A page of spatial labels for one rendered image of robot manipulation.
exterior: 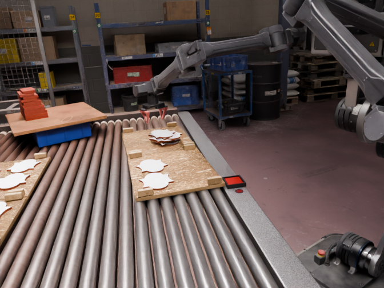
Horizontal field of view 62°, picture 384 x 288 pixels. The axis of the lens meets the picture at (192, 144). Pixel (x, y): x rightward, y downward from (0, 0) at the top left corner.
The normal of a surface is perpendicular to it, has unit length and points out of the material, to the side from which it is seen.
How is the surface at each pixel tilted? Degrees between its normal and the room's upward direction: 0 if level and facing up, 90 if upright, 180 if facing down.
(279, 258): 0
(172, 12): 89
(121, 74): 90
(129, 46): 89
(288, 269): 0
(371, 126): 72
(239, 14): 90
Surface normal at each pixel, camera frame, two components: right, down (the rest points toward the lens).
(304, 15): -0.86, 0.18
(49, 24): 0.25, 0.33
